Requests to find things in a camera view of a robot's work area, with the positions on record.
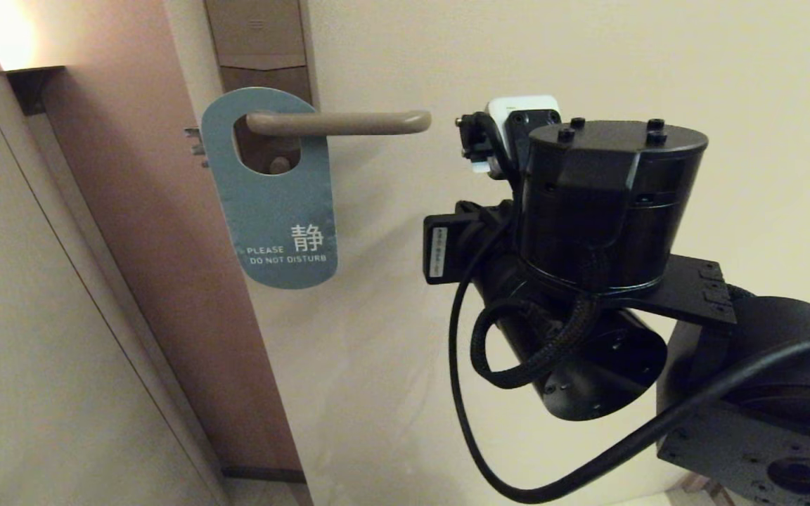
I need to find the blue do-not-disturb door hanger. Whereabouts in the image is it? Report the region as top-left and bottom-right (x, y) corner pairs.
(200, 87), (339, 290)

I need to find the cream white door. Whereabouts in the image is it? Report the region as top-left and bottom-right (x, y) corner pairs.
(165, 0), (810, 506)

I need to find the brown metal lock plate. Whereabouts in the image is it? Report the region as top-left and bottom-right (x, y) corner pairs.
(205, 0), (321, 176)

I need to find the dark baseboard strip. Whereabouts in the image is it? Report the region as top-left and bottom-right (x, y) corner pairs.
(222, 466), (306, 484)

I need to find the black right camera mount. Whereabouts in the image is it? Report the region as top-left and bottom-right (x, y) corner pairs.
(456, 109), (560, 182)

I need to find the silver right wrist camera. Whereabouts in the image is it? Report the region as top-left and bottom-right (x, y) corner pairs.
(472, 95), (562, 176)

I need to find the beige metal door handle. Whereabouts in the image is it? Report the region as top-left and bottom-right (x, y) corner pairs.
(247, 110), (432, 136)

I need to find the glowing wall lamp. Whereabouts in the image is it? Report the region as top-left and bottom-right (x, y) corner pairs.
(0, 67), (65, 117)

